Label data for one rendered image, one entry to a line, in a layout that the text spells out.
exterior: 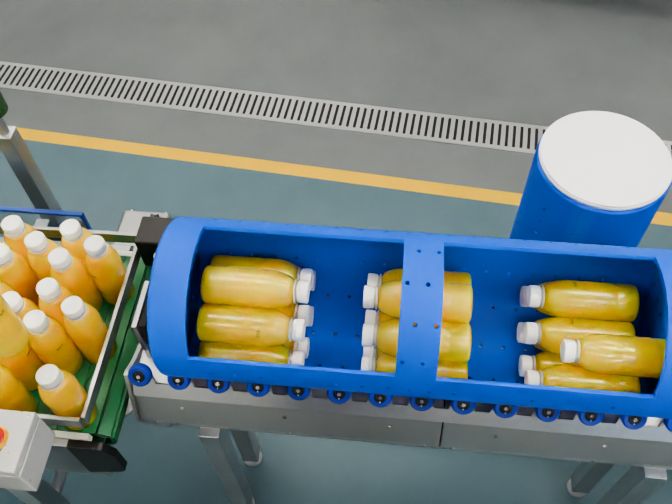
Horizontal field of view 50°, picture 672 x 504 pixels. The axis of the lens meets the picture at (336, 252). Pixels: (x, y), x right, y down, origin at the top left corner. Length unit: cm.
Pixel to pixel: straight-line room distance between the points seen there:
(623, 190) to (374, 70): 192
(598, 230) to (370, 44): 206
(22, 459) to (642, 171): 129
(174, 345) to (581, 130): 99
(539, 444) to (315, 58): 233
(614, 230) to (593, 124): 25
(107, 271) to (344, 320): 47
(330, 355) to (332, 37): 232
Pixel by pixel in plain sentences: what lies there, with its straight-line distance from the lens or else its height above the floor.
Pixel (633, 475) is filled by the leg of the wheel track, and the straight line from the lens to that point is 182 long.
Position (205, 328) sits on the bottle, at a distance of 124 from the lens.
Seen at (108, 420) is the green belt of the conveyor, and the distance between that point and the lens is 147.
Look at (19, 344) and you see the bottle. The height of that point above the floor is 115.
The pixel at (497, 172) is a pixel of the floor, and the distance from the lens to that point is 295.
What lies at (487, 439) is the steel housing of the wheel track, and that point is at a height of 87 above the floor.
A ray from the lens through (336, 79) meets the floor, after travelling 328.
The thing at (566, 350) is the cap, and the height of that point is 111.
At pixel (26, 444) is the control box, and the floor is 109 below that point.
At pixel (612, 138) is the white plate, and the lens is 168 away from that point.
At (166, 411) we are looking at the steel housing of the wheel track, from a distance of 148.
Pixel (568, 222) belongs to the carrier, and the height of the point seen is 96.
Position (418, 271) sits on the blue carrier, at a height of 123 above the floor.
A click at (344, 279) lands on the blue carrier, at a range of 139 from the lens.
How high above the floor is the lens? 219
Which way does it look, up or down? 55 degrees down
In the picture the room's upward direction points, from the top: 2 degrees counter-clockwise
